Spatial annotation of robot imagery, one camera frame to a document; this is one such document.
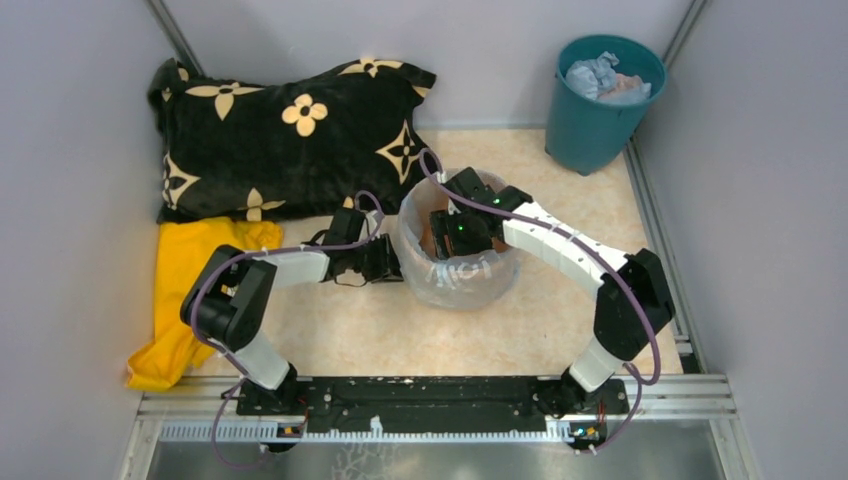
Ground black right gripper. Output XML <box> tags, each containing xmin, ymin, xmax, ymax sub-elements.
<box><xmin>429</xmin><ymin>207</ymin><xmax>492</xmax><ymax>266</ymax></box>

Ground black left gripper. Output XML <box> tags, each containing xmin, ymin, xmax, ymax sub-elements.
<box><xmin>346</xmin><ymin>233</ymin><xmax>411</xmax><ymax>283</ymax></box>

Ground orange plastic bin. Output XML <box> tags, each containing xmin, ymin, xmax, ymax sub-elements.
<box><xmin>414</xmin><ymin>181</ymin><xmax>511</xmax><ymax>260</ymax></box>

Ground light blue trash bag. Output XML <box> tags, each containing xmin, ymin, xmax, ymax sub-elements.
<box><xmin>390</xmin><ymin>178</ymin><xmax>520</xmax><ymax>311</ymax></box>

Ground teal plastic bin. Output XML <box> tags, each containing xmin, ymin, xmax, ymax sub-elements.
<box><xmin>544</xmin><ymin>34</ymin><xmax>667</xmax><ymax>176</ymax></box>

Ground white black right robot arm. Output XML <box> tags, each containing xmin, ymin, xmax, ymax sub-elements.
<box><xmin>430</xmin><ymin>167</ymin><xmax>676</xmax><ymax>412</ymax></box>

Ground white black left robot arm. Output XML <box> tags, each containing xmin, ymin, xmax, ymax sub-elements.
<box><xmin>180</xmin><ymin>207</ymin><xmax>402</xmax><ymax>414</ymax></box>

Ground crumpled blue bag in bin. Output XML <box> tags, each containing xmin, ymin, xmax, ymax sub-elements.
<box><xmin>565</xmin><ymin>51</ymin><xmax>652</xmax><ymax>106</ymax></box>

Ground black floral pillow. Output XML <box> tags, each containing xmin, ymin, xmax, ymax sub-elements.
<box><xmin>147</xmin><ymin>58</ymin><xmax>437</xmax><ymax>223</ymax></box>

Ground yellow cloth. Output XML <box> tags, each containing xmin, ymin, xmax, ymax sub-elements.
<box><xmin>126</xmin><ymin>217</ymin><xmax>284</xmax><ymax>392</ymax></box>

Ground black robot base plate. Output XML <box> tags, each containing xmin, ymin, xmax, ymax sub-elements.
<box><xmin>236</xmin><ymin>376</ymin><xmax>630</xmax><ymax>434</ymax></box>

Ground aluminium frame rail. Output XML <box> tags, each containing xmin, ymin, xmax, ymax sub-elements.
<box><xmin>622</xmin><ymin>0</ymin><xmax>737</xmax><ymax>419</ymax></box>

